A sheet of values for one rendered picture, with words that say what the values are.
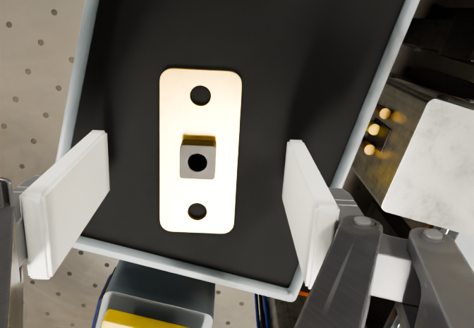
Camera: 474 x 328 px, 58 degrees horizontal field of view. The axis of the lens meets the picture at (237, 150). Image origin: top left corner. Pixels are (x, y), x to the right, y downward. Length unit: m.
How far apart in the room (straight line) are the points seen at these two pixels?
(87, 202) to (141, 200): 0.05
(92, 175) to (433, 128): 0.20
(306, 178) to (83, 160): 0.08
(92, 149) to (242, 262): 0.11
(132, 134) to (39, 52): 0.52
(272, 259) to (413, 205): 0.11
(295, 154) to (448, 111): 0.13
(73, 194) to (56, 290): 0.72
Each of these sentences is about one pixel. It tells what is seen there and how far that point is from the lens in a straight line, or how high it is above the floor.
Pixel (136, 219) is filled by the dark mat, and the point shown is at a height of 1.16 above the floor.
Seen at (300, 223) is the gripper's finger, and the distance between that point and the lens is 0.16.
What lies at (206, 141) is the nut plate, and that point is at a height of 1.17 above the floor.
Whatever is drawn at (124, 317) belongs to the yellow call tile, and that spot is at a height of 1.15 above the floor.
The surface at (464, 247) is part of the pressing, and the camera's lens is 0.48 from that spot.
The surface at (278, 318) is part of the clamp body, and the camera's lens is 0.48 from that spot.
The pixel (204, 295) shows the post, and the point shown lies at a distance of 0.30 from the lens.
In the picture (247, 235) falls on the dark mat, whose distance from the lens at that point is 0.23.
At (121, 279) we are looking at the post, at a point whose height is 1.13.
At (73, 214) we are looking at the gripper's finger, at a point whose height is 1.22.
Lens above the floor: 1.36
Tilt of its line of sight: 72 degrees down
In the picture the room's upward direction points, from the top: 178 degrees clockwise
